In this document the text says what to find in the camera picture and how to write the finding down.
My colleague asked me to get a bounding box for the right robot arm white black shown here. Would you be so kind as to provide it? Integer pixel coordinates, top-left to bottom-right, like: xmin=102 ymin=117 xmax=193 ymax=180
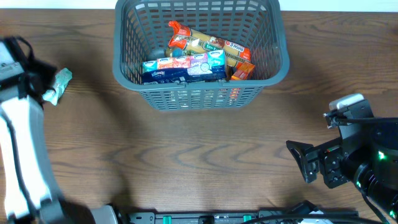
xmin=286 ymin=118 xmax=397 ymax=223

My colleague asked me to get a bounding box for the San Remo spaghetti packet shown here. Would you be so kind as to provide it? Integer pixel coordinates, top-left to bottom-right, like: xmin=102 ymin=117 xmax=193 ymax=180
xmin=169 ymin=21 xmax=251 ymax=68

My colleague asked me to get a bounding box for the grey plastic basket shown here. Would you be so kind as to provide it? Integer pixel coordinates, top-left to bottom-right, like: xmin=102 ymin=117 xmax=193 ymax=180
xmin=113 ymin=0 xmax=290 ymax=110

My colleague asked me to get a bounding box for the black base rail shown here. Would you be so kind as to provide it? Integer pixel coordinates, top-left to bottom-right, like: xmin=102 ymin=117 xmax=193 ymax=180
xmin=122 ymin=208 xmax=359 ymax=224

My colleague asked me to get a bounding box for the light green packet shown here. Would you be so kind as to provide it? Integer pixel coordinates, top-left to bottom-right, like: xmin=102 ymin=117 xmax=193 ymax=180
xmin=42 ymin=68 xmax=72 ymax=106

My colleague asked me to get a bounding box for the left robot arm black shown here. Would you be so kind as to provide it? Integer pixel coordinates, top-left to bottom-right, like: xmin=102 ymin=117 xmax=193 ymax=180
xmin=1 ymin=59 xmax=120 ymax=223

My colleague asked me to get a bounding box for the blue Kleenex tissue multipack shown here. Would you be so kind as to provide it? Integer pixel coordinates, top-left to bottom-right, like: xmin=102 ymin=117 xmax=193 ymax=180
xmin=141 ymin=49 xmax=228 ymax=85

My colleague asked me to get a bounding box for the orange medicine box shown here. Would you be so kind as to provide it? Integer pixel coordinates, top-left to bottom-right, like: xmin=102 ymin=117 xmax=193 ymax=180
xmin=231 ymin=62 xmax=255 ymax=80

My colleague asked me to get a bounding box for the brown Nescafe Gold coffee bag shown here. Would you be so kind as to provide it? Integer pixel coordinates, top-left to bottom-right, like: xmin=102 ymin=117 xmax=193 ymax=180
xmin=146 ymin=46 xmax=237 ymax=83

